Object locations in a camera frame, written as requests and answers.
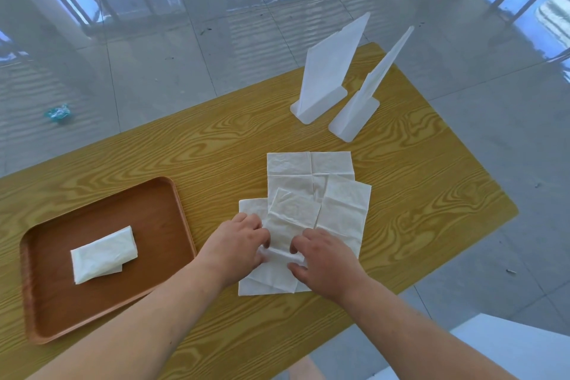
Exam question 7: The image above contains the person's right hand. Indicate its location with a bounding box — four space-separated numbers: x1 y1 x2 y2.
287 227 371 305

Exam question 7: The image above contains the person's right forearm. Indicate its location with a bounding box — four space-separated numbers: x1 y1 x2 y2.
340 279 520 380

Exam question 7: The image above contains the person's left hand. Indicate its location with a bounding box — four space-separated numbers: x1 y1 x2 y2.
195 213 271 289

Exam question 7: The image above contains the brown wooden tray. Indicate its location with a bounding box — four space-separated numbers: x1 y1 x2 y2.
19 176 198 346

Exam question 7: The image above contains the white plastic upright stand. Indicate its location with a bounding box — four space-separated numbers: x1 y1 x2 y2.
328 26 415 144
290 12 371 125

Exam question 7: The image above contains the person's left forearm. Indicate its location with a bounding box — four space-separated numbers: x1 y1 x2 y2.
26 259 223 380

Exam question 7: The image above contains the person's leg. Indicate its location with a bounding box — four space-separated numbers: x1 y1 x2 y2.
284 356 327 380

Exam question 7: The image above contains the teal crumpled wrapper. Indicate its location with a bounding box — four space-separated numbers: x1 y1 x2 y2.
43 103 72 123

